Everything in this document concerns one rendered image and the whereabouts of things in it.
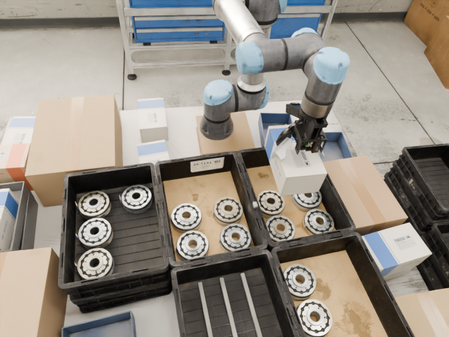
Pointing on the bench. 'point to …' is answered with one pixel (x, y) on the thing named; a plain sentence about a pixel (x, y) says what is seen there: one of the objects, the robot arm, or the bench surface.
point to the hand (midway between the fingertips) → (294, 154)
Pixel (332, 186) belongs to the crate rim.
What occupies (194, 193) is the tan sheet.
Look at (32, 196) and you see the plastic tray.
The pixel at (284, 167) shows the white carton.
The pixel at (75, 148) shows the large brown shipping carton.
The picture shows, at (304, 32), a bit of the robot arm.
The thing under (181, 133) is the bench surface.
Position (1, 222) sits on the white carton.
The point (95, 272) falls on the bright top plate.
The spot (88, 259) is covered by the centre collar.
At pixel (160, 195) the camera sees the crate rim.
